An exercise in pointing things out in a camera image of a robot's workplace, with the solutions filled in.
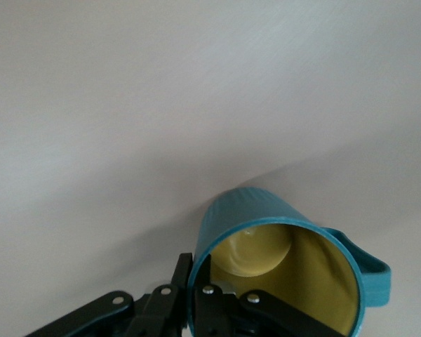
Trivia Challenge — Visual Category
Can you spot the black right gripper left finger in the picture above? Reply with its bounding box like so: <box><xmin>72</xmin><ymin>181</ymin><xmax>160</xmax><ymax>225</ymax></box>
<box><xmin>24</xmin><ymin>252</ymin><xmax>194</xmax><ymax>337</ymax></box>

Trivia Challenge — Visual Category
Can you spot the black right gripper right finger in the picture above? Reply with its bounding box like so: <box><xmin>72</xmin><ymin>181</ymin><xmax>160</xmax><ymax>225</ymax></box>
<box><xmin>192</xmin><ymin>255</ymin><xmax>341</xmax><ymax>337</ymax></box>

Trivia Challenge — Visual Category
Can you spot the teal cup with yellow inside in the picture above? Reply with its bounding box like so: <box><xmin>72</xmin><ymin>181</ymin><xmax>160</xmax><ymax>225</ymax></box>
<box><xmin>187</xmin><ymin>185</ymin><xmax>394</xmax><ymax>337</ymax></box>

